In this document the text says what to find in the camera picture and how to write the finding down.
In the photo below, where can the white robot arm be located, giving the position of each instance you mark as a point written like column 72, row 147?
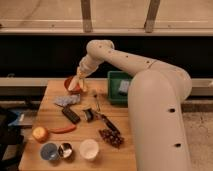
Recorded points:
column 156, row 92

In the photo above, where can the white cup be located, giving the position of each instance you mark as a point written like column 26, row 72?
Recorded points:
column 89, row 149

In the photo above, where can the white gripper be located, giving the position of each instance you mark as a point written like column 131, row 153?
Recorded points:
column 86, row 67

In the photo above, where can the black rectangular block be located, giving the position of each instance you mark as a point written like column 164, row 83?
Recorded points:
column 71, row 115

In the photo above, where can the yellow banana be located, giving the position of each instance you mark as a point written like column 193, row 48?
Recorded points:
column 74, row 85

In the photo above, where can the dark handled knife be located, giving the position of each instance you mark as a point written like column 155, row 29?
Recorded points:
column 107, row 122

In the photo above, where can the red bowl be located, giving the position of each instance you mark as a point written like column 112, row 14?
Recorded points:
column 67, row 82

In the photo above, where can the green plastic tray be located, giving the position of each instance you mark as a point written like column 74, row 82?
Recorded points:
column 114, row 81

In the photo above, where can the grey sponge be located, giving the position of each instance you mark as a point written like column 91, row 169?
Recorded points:
column 124, row 86

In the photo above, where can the small black metal clip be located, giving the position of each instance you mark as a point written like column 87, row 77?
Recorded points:
column 89, row 116

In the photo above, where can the blue cup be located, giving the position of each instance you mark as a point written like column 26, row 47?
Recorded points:
column 49, row 152

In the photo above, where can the black chair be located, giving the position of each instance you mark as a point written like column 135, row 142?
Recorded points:
column 9, row 135

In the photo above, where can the silver fork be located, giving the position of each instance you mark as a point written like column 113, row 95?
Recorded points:
column 96, row 100

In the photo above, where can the bunch of dark grapes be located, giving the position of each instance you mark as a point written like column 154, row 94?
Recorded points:
column 111, row 137

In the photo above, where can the red-yellow apple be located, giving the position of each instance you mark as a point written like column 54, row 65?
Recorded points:
column 40, row 134

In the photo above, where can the crumpled blue-grey cloth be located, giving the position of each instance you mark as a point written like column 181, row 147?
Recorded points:
column 66, row 100

